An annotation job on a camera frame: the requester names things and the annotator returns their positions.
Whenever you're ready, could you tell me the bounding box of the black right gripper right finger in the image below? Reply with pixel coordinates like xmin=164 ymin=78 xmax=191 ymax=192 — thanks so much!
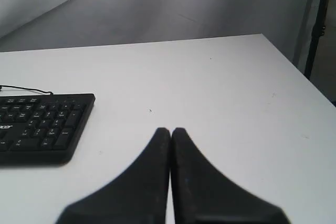
xmin=171 ymin=128 xmax=290 ymax=223

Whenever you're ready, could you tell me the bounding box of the black keyboard usb cable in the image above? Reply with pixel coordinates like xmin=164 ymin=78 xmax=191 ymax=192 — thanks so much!
xmin=0 ymin=84 xmax=54 ymax=96

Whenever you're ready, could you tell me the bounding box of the black acer keyboard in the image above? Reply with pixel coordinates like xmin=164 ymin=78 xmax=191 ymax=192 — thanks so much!
xmin=1 ymin=93 xmax=96 ymax=167

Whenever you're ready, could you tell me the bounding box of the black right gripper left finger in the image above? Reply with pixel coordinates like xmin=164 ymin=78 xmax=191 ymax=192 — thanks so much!
xmin=57 ymin=128 xmax=170 ymax=223

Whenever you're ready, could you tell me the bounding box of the black metal stand pole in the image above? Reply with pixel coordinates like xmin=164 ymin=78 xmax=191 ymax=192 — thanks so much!
xmin=304 ymin=0 xmax=328 ymax=80

